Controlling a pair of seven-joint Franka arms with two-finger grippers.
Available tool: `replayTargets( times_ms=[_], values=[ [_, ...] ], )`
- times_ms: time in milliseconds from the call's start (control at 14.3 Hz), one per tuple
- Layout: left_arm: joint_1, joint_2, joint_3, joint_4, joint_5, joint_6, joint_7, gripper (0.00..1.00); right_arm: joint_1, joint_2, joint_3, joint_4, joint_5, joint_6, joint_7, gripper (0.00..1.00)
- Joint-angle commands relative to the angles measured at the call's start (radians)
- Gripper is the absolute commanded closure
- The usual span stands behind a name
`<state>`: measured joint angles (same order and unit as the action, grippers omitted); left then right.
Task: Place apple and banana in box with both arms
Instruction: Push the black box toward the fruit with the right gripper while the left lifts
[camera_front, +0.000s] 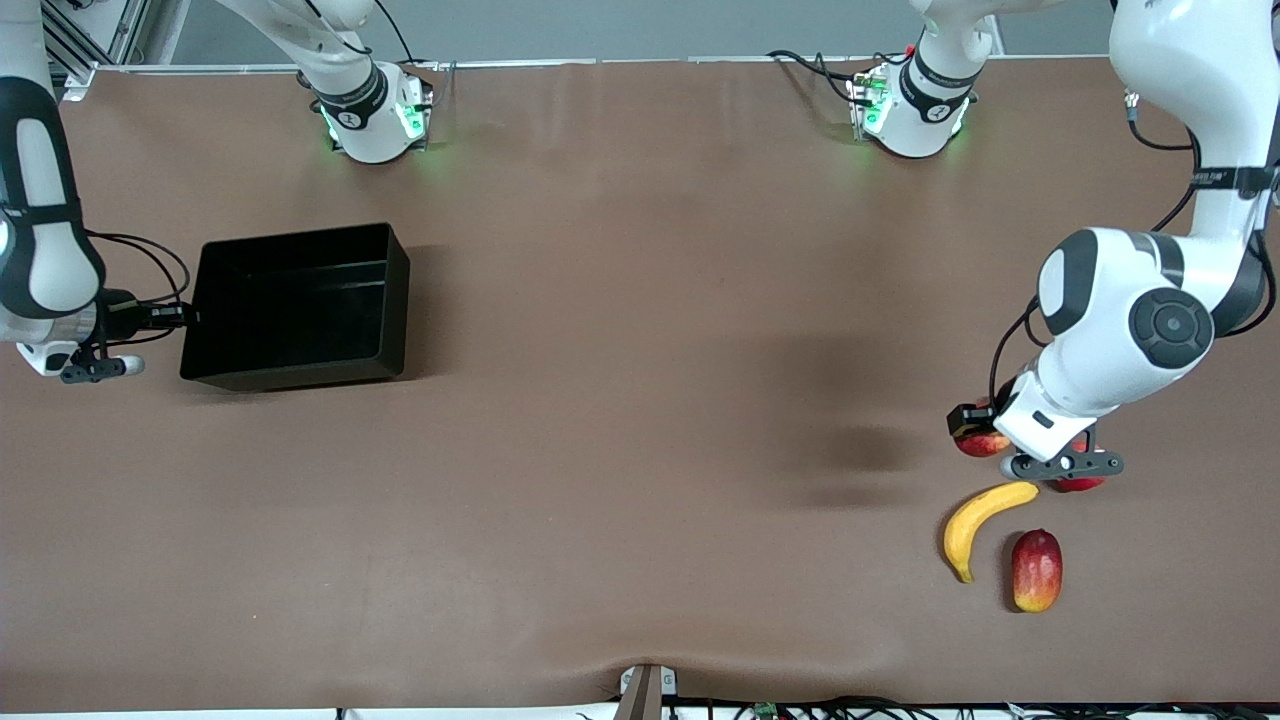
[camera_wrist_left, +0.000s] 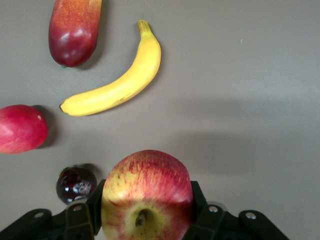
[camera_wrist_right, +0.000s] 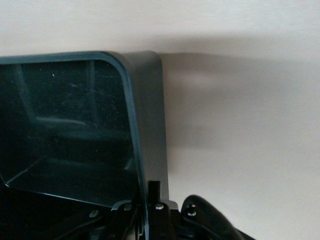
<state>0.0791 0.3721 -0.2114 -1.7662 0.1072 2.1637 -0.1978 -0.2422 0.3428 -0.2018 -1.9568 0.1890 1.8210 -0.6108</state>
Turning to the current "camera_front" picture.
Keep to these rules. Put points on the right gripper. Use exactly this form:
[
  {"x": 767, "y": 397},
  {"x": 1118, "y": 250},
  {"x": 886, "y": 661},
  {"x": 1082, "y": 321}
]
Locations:
[{"x": 123, "y": 313}]

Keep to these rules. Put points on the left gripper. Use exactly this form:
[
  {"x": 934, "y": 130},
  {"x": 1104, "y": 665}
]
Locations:
[{"x": 968, "y": 417}]

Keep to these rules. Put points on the small red yellow apple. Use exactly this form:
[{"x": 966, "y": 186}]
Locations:
[{"x": 985, "y": 445}]

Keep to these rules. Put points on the yellow banana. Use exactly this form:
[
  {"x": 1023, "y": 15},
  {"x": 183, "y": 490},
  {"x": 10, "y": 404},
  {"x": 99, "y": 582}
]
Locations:
[{"x": 975, "y": 515}]

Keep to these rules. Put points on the black plastic box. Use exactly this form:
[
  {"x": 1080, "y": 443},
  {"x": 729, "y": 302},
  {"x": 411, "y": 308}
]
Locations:
[{"x": 300, "y": 310}]

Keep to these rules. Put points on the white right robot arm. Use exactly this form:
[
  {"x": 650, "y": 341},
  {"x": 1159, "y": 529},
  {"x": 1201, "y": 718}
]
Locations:
[{"x": 50, "y": 260}]

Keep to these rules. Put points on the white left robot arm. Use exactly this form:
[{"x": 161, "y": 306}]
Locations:
[{"x": 1170, "y": 60}]

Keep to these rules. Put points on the red yellow mango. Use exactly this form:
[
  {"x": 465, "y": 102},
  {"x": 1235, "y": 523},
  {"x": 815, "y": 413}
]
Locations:
[{"x": 1037, "y": 570}]

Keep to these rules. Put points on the aluminium frame post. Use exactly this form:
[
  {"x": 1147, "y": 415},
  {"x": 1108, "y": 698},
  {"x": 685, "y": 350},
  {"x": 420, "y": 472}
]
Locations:
[{"x": 125, "y": 30}]

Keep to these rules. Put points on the grey table clamp bracket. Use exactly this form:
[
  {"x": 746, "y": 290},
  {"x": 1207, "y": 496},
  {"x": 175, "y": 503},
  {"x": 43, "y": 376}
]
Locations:
[{"x": 640, "y": 695}]

